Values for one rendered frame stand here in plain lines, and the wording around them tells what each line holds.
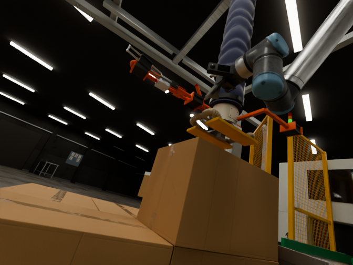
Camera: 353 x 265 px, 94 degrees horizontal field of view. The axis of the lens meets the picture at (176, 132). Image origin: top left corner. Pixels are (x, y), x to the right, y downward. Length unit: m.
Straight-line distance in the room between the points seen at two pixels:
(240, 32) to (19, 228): 1.56
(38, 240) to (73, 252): 0.09
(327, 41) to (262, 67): 0.27
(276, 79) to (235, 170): 0.43
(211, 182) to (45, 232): 0.53
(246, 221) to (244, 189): 0.13
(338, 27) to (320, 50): 0.09
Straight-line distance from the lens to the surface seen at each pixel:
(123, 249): 0.59
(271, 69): 0.62
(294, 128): 1.15
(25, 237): 0.56
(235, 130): 0.96
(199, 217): 0.69
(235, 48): 1.41
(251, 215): 0.91
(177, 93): 0.95
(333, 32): 0.86
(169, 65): 3.58
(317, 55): 0.81
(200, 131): 1.04
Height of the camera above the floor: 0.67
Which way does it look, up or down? 23 degrees up
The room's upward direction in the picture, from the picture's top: 16 degrees clockwise
